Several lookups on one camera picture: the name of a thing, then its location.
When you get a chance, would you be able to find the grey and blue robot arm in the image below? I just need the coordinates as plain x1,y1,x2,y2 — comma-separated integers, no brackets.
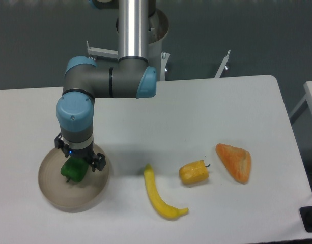
54,1,157,171

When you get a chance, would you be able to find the black device at right edge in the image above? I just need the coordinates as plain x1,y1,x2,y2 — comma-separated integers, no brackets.
299,206,312,233

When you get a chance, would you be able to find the beige round plate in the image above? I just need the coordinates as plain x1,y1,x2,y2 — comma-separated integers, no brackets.
38,148,110,212

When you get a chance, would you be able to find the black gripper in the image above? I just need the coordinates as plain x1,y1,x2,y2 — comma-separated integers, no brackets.
54,132,106,172

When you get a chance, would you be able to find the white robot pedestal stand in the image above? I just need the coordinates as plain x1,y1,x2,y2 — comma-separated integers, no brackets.
84,7,232,82

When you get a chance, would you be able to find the orange bread wedge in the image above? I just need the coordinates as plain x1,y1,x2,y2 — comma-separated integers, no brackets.
215,143,251,184

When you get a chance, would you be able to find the yellow bell pepper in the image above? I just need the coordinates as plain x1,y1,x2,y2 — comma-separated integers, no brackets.
179,160,211,185

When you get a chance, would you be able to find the long yellow chili pepper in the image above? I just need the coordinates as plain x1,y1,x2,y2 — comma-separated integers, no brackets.
144,164,189,220

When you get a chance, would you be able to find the green bell pepper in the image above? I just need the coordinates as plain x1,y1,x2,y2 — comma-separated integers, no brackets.
60,157,89,182

